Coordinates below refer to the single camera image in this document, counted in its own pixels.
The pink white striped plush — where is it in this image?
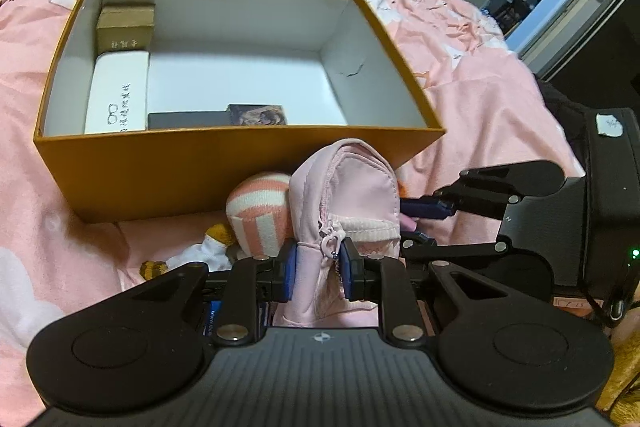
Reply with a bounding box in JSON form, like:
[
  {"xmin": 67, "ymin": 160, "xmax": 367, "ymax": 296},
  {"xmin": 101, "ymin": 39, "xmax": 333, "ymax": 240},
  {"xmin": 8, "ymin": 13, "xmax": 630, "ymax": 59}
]
[{"xmin": 226, "ymin": 172, "xmax": 296, "ymax": 258}]

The blue tag card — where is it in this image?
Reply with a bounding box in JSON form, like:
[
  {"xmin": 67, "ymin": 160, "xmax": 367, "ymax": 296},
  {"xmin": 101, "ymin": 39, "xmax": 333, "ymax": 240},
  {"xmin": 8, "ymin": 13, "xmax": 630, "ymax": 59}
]
[{"xmin": 206, "ymin": 301, "xmax": 225, "ymax": 335}]

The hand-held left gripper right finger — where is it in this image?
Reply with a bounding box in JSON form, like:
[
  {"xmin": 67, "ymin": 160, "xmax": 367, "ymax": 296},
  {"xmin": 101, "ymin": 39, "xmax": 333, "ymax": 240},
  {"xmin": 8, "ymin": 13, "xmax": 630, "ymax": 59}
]
[{"xmin": 341, "ymin": 240, "xmax": 507, "ymax": 343}]

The small brown box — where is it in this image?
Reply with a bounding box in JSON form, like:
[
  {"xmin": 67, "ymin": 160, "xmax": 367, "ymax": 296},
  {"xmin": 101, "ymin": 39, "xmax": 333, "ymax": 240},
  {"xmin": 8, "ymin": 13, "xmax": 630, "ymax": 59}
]
[{"xmin": 96, "ymin": 3, "xmax": 156, "ymax": 52}]

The dark grey box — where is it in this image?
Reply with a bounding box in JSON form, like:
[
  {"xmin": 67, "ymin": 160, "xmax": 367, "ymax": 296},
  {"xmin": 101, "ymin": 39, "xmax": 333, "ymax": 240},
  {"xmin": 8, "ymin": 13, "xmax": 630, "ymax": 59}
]
[{"xmin": 146, "ymin": 109, "xmax": 236, "ymax": 131}]

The white door frame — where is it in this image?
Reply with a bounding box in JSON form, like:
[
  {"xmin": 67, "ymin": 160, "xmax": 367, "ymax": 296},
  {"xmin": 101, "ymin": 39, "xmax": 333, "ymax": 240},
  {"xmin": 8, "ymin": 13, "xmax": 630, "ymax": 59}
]
[{"xmin": 517, "ymin": 0, "xmax": 640, "ymax": 80}]

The white glasses case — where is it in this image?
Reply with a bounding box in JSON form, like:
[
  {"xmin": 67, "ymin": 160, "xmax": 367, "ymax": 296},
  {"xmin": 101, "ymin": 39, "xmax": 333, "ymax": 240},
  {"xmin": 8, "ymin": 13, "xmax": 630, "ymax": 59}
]
[{"xmin": 84, "ymin": 50, "xmax": 151, "ymax": 135}]

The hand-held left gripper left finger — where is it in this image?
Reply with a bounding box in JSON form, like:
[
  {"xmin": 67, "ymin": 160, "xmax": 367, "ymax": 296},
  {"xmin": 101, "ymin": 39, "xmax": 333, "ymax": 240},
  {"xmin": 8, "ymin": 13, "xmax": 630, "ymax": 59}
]
[{"xmin": 131, "ymin": 241, "xmax": 301, "ymax": 343}]

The pink zip pouch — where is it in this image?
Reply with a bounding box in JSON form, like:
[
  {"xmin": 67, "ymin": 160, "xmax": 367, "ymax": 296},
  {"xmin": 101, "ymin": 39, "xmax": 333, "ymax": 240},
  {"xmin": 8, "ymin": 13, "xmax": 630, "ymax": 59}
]
[{"xmin": 272, "ymin": 138, "xmax": 403, "ymax": 328}]

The yellow fuzzy cloth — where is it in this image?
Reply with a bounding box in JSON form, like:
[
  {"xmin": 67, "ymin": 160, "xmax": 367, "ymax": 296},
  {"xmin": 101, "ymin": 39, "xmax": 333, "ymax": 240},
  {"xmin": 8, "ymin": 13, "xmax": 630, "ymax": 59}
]
[{"xmin": 597, "ymin": 332, "xmax": 640, "ymax": 427}]

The pink cloud print bedding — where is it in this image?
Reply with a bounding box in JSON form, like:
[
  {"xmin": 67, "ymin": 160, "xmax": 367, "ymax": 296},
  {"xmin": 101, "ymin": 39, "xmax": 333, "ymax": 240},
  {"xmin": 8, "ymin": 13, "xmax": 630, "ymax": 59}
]
[{"xmin": 0, "ymin": 0, "xmax": 588, "ymax": 408}]

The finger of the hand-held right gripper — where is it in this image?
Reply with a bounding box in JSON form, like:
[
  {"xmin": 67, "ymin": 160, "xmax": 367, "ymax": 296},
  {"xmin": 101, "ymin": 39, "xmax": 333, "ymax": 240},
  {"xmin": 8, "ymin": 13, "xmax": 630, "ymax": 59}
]
[
  {"xmin": 400, "ymin": 231, "xmax": 510, "ymax": 266},
  {"xmin": 400, "ymin": 160, "xmax": 564, "ymax": 221}
]

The illustrated card box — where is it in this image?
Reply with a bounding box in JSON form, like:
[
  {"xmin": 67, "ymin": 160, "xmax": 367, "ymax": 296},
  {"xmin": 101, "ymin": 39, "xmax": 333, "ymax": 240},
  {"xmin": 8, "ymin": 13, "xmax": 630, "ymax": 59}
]
[{"xmin": 226, "ymin": 103, "xmax": 289, "ymax": 128}]

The orange cardboard box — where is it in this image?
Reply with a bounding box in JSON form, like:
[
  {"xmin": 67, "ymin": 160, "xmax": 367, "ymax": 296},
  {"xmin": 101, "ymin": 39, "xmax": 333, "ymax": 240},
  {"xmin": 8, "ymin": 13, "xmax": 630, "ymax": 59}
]
[{"xmin": 33, "ymin": 0, "xmax": 447, "ymax": 224}]

